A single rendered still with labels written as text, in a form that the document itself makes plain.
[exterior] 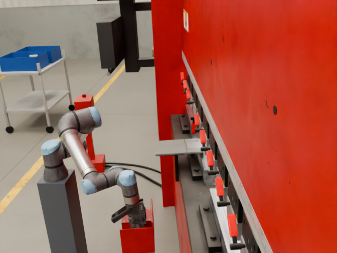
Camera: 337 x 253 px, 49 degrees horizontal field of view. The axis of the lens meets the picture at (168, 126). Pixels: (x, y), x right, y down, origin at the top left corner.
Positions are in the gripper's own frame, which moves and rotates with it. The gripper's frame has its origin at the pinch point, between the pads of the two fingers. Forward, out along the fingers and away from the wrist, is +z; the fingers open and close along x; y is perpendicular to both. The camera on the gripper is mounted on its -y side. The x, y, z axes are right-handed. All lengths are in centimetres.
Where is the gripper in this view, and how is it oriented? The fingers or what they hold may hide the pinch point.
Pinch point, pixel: (134, 235)
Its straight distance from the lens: 193.3
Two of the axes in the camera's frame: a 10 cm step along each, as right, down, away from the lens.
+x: -0.5, -3.8, 9.2
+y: 9.9, -1.4, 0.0
